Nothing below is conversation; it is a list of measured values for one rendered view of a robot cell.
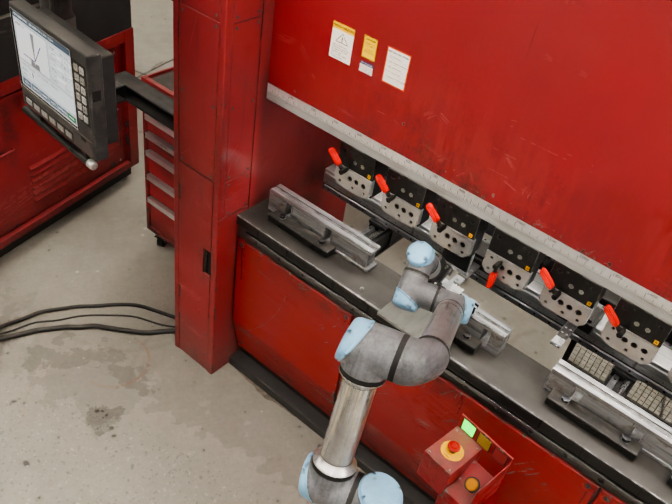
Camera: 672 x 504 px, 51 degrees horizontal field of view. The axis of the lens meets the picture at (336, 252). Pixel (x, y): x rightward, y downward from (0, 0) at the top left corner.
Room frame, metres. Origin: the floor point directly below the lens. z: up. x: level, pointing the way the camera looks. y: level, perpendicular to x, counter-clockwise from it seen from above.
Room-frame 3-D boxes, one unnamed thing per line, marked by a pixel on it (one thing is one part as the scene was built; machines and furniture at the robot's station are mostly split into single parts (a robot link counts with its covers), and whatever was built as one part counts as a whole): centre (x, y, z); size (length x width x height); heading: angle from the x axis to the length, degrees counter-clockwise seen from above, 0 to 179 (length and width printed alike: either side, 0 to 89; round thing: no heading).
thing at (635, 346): (1.49, -0.87, 1.26); 0.15 x 0.09 x 0.17; 57
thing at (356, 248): (2.11, 0.07, 0.92); 0.50 x 0.06 x 0.10; 57
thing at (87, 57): (1.99, 0.94, 1.42); 0.45 x 0.12 x 0.36; 53
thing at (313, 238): (2.09, 0.14, 0.89); 0.30 x 0.05 x 0.03; 57
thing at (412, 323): (1.69, -0.31, 1.00); 0.26 x 0.18 x 0.01; 147
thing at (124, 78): (2.29, 0.85, 1.17); 0.40 x 0.24 x 0.07; 57
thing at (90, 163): (2.01, 1.01, 1.20); 0.45 x 0.03 x 0.08; 53
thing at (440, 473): (1.30, -0.50, 0.75); 0.20 x 0.16 x 0.18; 48
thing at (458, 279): (1.94, -0.49, 1.01); 0.26 x 0.12 x 0.05; 147
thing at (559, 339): (1.73, -0.81, 1.01); 0.26 x 0.12 x 0.05; 147
